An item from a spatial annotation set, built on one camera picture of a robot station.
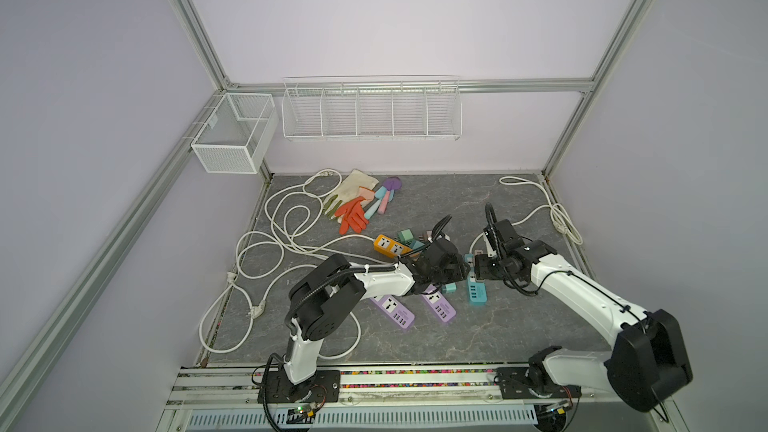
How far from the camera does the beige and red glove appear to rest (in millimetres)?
Result: 1071

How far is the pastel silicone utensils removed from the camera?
43.2 inches

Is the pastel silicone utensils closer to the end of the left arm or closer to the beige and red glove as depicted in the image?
the beige and red glove

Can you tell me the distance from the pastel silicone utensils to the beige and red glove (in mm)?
19
